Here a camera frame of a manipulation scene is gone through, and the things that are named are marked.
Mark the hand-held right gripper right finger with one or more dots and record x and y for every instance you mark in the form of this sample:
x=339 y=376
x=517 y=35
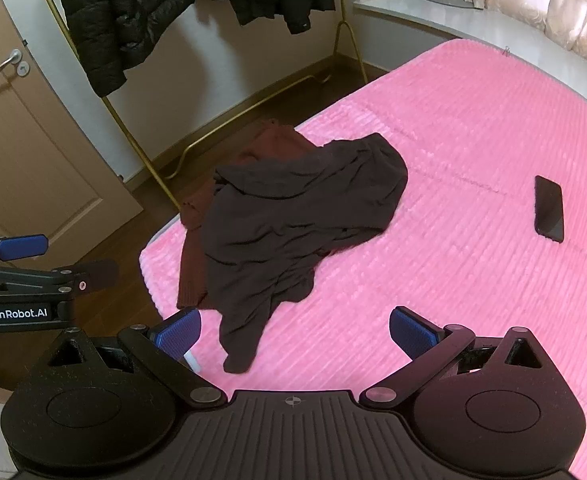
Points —
x=413 y=334

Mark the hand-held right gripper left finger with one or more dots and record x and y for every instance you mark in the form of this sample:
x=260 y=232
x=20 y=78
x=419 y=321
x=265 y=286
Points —
x=178 y=334

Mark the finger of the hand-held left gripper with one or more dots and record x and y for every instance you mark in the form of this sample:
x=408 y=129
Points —
x=98 y=275
x=21 y=247

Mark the maroon knit sweater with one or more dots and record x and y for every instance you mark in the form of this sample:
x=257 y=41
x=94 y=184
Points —
x=193 y=270

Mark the dark brown long-sleeved shirt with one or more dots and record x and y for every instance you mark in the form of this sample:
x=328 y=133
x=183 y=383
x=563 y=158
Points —
x=283 y=220

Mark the gold metal clothes rack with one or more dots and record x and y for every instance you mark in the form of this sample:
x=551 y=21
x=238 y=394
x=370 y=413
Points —
x=138 y=152

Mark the beige wooden door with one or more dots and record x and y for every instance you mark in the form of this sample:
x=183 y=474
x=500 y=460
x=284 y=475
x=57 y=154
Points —
x=28 y=150

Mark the pink ribbed blanket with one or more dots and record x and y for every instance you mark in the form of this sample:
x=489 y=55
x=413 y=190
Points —
x=463 y=160

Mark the black smartphone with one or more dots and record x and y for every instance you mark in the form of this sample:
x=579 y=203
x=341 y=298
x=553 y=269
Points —
x=549 y=207

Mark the black puffer jacket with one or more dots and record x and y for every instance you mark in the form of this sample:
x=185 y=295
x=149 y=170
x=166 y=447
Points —
x=118 y=15

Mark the white window sill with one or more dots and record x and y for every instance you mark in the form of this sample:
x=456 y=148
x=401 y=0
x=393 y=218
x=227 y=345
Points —
x=463 y=22

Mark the pale pink curtain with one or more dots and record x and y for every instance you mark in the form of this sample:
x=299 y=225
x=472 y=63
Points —
x=563 y=5

